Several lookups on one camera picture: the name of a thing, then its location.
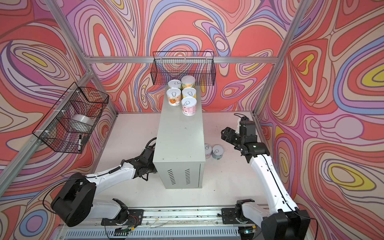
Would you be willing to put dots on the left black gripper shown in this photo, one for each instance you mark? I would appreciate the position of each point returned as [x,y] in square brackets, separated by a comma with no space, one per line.
[155,170]

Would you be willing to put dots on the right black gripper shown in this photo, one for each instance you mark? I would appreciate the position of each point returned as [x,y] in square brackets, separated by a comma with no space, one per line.
[228,132]

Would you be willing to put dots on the red label can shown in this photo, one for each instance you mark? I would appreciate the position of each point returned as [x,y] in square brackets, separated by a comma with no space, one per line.
[208,151]
[189,106]

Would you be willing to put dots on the can mid column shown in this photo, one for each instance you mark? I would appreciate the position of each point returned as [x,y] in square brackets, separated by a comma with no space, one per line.
[174,96]

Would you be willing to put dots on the yellow label can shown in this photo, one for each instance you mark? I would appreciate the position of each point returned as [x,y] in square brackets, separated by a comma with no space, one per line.
[189,92]

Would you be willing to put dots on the orange label can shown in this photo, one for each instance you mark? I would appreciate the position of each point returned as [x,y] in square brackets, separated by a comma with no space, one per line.
[188,81]

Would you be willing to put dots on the green label can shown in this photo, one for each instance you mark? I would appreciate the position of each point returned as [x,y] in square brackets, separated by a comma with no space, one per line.
[174,84]

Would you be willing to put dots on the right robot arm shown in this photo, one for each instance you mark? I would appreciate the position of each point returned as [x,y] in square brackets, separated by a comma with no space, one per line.
[283,220]

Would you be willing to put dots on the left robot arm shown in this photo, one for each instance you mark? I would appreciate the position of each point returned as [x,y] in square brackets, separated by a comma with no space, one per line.
[76,201]

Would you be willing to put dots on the grey metal cabinet counter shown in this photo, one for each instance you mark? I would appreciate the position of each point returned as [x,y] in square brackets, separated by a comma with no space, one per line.
[180,147]

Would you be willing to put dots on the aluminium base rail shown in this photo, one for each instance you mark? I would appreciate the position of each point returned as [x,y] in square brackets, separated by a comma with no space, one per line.
[169,223]

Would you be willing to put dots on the black wire basket left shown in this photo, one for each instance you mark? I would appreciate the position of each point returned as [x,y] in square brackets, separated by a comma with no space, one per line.
[61,134]

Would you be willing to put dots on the black wire basket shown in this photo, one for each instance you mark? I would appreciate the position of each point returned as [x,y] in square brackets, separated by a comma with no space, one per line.
[61,134]
[173,65]

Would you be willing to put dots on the black wire basket back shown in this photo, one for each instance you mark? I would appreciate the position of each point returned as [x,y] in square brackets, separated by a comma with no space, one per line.
[173,65]

